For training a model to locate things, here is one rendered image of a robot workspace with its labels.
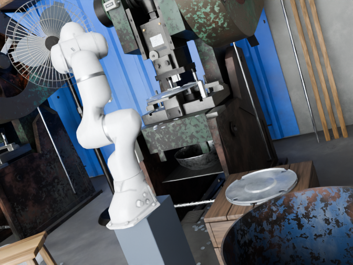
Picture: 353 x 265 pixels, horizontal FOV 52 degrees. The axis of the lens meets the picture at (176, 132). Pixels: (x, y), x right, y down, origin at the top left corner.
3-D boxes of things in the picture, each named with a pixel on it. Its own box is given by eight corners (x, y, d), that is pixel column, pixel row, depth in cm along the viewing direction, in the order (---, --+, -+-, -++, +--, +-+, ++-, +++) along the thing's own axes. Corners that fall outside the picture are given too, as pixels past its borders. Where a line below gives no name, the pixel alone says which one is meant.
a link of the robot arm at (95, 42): (51, 16, 131) (95, 4, 135) (56, 29, 149) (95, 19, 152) (70, 66, 133) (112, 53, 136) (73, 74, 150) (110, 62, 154)
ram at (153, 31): (176, 69, 189) (157, 13, 183) (153, 77, 196) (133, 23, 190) (188, 63, 204) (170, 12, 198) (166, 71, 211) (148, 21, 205)
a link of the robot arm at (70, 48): (106, 72, 128) (89, 24, 126) (60, 87, 125) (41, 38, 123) (104, 78, 147) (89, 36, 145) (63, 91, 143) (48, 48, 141)
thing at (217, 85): (223, 89, 193) (217, 70, 191) (196, 97, 200) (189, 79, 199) (226, 87, 198) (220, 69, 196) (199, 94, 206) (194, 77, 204)
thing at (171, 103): (177, 121, 179) (168, 95, 176) (154, 127, 186) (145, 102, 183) (195, 108, 201) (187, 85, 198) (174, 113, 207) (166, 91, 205)
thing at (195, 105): (215, 106, 185) (211, 95, 184) (144, 125, 206) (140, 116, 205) (231, 93, 210) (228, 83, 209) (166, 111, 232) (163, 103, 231)
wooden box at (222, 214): (332, 295, 125) (305, 206, 118) (230, 295, 143) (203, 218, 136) (333, 231, 160) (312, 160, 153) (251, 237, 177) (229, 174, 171)
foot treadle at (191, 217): (200, 230, 179) (196, 221, 178) (183, 232, 184) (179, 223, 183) (231, 179, 230) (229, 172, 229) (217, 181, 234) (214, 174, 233)
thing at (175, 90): (136, 105, 189) (136, 104, 189) (161, 93, 214) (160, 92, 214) (184, 91, 176) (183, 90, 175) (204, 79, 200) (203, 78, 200)
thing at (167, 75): (187, 75, 193) (184, 65, 192) (156, 85, 203) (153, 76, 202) (198, 70, 207) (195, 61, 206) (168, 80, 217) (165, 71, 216)
